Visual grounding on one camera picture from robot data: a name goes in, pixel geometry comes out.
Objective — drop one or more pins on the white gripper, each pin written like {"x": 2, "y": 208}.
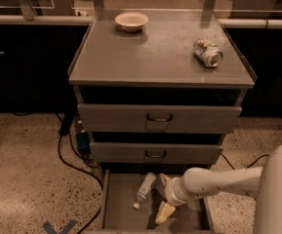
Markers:
{"x": 171, "y": 191}

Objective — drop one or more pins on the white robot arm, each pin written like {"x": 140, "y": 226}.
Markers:
{"x": 261, "y": 183}

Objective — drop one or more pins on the bottom grey drawer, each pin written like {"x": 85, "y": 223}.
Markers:
{"x": 119, "y": 217}

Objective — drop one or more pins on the grey drawer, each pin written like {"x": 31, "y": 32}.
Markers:
{"x": 119, "y": 217}
{"x": 158, "y": 118}
{"x": 140, "y": 153}

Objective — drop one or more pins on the middle grey drawer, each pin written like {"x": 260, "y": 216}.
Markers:
{"x": 140, "y": 153}

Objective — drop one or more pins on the top grey drawer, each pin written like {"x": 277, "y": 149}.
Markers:
{"x": 158, "y": 118}

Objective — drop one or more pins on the grey drawer cabinet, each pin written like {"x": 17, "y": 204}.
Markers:
{"x": 157, "y": 66}

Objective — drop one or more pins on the blue tape cross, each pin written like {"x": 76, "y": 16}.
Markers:
{"x": 50, "y": 228}

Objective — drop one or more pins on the blue power box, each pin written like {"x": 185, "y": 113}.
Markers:
{"x": 83, "y": 143}

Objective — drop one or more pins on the crushed soda can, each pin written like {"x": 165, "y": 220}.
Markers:
{"x": 208, "y": 52}

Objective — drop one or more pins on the white bowl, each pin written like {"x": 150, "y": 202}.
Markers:
{"x": 132, "y": 22}

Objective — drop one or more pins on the white horizontal rail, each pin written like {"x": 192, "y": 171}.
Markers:
{"x": 65, "y": 20}

